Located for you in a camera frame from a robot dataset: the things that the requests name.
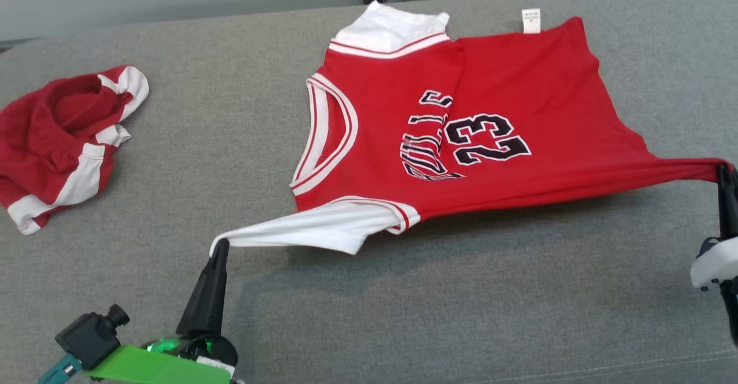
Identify teal cable connector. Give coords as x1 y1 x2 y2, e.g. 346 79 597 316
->
37 353 82 384

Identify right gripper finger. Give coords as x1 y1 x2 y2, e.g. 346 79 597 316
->
718 164 738 239

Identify grey fabric sofa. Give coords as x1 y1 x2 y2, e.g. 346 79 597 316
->
0 0 738 384

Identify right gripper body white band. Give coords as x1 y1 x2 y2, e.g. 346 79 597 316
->
690 235 738 291

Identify red basketball jersey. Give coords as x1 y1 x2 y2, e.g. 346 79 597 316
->
209 1 736 256

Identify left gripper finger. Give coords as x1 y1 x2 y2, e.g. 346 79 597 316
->
210 239 230 338
176 239 223 336

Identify red white shorts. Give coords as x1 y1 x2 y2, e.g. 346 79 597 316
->
0 65 149 235

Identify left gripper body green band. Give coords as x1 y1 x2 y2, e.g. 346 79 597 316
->
86 332 238 384

